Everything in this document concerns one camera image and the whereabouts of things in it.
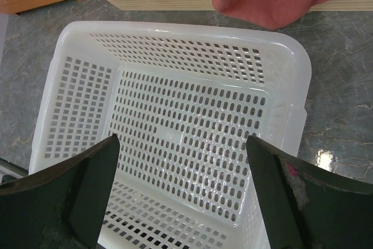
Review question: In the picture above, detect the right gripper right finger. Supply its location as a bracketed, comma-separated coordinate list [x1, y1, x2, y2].
[246, 136, 372, 248]

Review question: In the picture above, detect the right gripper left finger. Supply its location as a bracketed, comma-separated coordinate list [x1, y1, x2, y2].
[1, 134, 119, 248]

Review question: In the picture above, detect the white plastic basket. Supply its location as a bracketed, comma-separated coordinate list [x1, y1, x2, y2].
[29, 21, 311, 248]

